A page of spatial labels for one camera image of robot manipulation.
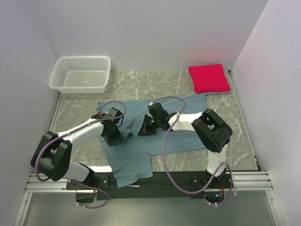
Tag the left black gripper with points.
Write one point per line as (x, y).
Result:
(118, 136)

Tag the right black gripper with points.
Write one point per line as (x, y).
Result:
(146, 129)

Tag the blue-grey t shirt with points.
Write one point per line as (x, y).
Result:
(130, 158)

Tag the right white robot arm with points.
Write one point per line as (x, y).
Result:
(212, 130)

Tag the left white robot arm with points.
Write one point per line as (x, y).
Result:
(53, 154)

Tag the black base crossbar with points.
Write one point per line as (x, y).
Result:
(158, 186)

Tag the folded red t shirt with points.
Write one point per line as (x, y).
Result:
(209, 78)

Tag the white perforated plastic basket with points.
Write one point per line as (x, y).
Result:
(80, 74)

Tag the folded lavender t shirt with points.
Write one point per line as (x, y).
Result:
(218, 93)

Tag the aluminium frame rail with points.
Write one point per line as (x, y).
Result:
(242, 181)

